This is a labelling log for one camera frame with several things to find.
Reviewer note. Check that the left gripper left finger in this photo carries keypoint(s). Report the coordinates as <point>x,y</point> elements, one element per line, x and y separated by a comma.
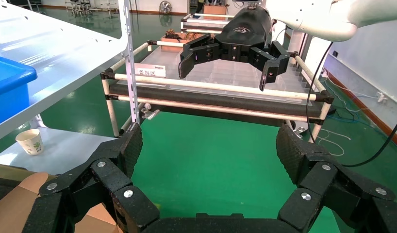
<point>121,167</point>

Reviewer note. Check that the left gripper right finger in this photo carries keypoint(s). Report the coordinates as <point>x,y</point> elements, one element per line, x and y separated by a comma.
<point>307,167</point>

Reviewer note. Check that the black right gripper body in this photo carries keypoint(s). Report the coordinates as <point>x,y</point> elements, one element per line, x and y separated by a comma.
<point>246,32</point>

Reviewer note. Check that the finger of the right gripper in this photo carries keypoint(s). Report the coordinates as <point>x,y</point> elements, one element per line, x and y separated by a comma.
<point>198,51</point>
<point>272,61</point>

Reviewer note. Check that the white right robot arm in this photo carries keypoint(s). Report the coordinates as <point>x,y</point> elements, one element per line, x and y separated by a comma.
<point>314,16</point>

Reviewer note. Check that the cardboard box with brown parts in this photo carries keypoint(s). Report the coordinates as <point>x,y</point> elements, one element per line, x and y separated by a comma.
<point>177,43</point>

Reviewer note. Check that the clear plastic compartment tray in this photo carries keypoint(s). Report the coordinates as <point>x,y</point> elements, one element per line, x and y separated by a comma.
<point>230,72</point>

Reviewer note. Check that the plain cardboard box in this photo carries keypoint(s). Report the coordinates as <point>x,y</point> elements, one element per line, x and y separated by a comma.
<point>214,8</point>

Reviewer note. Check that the blue plastic tray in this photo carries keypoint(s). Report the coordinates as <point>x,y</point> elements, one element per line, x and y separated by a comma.
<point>8,96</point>

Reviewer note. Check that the white pipe rack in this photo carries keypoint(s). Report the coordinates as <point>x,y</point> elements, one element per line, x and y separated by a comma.
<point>205,22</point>

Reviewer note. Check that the white pipe rack cart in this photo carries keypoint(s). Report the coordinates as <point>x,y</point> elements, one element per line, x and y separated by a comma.
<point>217,86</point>

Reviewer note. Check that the white label sign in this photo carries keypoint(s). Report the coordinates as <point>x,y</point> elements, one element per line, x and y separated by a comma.
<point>150,70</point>

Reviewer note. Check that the round floor fan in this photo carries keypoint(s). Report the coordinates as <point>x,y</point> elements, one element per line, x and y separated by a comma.
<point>165,6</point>

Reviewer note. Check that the white painted shelf panel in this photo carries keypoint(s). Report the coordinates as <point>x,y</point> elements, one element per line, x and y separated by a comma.
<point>66,151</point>

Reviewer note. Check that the silver binder clip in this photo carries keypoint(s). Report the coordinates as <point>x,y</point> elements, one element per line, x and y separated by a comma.
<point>150,112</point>

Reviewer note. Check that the green table cloth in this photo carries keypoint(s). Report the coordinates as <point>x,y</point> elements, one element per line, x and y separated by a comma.
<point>211,160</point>

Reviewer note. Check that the printed paper cup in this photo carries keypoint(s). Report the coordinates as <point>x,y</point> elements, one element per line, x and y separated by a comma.
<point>29,141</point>

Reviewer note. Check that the white metal shelf board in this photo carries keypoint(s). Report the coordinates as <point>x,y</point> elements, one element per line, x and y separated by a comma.
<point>57,58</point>

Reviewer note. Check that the slotted white shelf post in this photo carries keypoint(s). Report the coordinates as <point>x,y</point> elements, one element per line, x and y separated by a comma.
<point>129,64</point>

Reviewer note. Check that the black tray with wooden frame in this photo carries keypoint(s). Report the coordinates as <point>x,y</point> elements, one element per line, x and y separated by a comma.
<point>5,168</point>

